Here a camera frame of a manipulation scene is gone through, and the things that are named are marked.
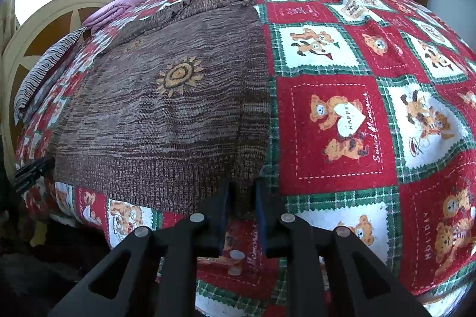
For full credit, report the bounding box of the cream wooden headboard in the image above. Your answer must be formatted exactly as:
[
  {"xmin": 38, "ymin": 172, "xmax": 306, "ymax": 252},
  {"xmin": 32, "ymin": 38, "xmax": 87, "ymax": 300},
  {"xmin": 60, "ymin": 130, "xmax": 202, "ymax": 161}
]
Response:
[{"xmin": 1, "ymin": 0, "xmax": 113, "ymax": 175}]

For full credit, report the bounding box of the red white checkered bedspread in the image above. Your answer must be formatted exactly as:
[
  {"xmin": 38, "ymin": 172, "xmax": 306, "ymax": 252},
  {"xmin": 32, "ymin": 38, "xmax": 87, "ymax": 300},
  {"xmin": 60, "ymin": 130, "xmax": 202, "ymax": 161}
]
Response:
[{"xmin": 15, "ymin": 0, "xmax": 475, "ymax": 316}]

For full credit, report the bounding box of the pink folded blanket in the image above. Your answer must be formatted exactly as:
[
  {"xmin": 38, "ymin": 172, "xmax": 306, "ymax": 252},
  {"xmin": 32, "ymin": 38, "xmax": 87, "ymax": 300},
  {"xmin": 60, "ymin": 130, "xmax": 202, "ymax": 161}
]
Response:
[{"xmin": 82, "ymin": 0, "xmax": 146, "ymax": 32}]

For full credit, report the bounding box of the striped grey white cloth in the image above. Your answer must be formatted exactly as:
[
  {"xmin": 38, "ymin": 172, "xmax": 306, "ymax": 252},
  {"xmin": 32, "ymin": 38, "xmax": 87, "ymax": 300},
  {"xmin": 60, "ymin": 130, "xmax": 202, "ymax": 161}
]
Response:
[{"xmin": 13, "ymin": 27, "xmax": 88, "ymax": 123}]

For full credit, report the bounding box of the brown knitted sweater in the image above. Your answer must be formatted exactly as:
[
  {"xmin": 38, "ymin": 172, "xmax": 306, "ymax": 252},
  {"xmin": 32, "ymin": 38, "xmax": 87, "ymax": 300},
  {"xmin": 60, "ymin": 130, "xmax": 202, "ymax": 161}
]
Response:
[{"xmin": 48, "ymin": 0, "xmax": 270, "ymax": 214}]

